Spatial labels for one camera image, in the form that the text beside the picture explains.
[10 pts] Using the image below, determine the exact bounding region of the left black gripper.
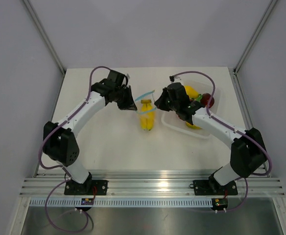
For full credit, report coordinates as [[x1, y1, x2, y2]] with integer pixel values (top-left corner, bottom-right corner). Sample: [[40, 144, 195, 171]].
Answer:
[[115, 85, 137, 111]]

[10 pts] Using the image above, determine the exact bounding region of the clear zip top bag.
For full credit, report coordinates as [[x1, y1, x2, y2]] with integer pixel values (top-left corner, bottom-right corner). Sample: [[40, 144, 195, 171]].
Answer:
[[134, 90, 156, 131]]

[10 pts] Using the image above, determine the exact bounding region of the yellow banana bunch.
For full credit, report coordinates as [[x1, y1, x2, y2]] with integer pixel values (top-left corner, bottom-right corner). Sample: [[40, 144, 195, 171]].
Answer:
[[139, 99, 155, 131]]

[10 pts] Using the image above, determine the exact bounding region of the yellow mango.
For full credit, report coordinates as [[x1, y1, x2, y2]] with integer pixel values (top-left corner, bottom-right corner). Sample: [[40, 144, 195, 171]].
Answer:
[[184, 86, 199, 100]]

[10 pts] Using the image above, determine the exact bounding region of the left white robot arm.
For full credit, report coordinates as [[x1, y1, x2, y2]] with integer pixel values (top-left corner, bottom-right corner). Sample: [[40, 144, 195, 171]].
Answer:
[[40, 74, 137, 195]]

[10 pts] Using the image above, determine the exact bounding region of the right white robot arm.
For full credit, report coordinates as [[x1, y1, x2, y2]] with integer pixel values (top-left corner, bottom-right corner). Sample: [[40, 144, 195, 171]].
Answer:
[[155, 82, 267, 194]]

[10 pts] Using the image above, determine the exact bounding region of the white plastic basket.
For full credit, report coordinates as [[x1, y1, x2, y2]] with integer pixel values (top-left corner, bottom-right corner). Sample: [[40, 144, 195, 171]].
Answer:
[[161, 78, 222, 140]]

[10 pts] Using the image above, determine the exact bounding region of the orange green mango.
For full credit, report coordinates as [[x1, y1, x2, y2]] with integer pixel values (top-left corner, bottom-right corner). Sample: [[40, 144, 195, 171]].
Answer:
[[185, 122, 201, 130]]

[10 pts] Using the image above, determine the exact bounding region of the red dragon fruit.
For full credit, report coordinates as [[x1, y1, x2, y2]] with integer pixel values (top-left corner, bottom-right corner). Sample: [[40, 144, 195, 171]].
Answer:
[[194, 94, 202, 102]]

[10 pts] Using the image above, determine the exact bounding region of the dark red apple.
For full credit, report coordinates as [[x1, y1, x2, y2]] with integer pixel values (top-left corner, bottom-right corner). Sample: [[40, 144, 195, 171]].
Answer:
[[200, 93, 215, 109]]

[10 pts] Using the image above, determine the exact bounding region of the left small circuit board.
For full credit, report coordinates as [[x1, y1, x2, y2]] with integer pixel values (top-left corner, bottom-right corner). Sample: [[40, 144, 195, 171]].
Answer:
[[81, 198, 94, 206]]

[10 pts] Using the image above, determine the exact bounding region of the small circuit board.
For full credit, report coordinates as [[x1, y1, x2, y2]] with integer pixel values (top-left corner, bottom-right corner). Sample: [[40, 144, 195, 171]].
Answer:
[[212, 198, 228, 211], [81, 198, 94, 206]]

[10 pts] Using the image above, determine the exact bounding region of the right small circuit board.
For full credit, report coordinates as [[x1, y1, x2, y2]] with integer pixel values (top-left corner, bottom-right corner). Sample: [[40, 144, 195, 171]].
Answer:
[[212, 198, 228, 211]]

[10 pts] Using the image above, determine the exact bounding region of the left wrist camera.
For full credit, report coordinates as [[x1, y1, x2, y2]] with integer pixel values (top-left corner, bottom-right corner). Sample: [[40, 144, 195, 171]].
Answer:
[[107, 70, 129, 86]]

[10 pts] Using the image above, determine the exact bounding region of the aluminium rail beam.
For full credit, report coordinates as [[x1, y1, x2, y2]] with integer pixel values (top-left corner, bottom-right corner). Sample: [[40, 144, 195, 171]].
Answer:
[[20, 170, 285, 198]]

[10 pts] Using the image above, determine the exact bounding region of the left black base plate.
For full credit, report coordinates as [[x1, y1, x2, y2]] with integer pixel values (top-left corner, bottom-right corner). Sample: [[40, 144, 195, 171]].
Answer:
[[64, 180, 109, 196]]

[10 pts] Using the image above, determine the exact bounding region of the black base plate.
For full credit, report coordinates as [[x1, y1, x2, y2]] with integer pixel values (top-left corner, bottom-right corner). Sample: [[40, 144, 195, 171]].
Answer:
[[189, 180, 238, 196], [64, 180, 109, 196]]

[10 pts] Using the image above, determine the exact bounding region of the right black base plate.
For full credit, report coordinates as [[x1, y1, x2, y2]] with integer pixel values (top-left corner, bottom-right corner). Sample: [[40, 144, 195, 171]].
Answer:
[[189, 180, 238, 196]]

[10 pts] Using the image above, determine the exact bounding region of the right aluminium corner post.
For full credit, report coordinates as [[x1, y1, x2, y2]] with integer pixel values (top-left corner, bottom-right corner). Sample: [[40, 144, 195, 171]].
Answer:
[[232, 0, 280, 74]]

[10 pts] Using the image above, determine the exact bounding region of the aluminium corner post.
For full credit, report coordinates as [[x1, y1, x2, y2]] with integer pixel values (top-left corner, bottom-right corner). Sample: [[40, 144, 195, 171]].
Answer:
[[22, 0, 66, 76], [232, 0, 280, 74]]

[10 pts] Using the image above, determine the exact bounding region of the left aluminium corner post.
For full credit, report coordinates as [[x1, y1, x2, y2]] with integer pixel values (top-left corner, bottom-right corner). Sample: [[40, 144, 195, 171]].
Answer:
[[22, 0, 66, 76]]

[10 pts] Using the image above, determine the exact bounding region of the white slotted cable duct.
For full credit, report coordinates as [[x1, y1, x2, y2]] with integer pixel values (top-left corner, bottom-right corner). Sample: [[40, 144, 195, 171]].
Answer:
[[29, 197, 212, 208]]

